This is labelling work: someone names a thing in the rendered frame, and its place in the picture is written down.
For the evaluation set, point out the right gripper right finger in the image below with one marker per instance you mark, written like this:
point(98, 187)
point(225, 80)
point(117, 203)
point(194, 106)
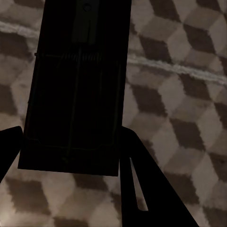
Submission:
point(165, 208)

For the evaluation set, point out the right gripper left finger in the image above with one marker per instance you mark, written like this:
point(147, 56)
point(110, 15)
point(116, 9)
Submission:
point(10, 146)

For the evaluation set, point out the mousetrap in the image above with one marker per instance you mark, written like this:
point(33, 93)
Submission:
point(76, 99)

